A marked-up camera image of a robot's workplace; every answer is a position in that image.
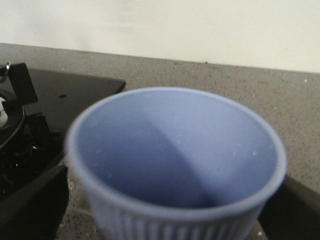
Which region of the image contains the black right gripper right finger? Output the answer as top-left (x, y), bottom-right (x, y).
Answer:
top-left (258, 175), bottom-right (320, 240)

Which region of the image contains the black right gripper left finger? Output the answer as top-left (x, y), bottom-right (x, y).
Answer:
top-left (0, 165), bottom-right (69, 240)

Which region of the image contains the blue ribbed plastic cup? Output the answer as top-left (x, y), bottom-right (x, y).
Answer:
top-left (65, 87), bottom-right (287, 240)

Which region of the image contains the right gas burner with grate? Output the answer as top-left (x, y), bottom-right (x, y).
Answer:
top-left (0, 62), bottom-right (59, 186)

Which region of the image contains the black glass gas stove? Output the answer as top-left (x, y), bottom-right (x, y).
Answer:
top-left (0, 68), bottom-right (126, 200)

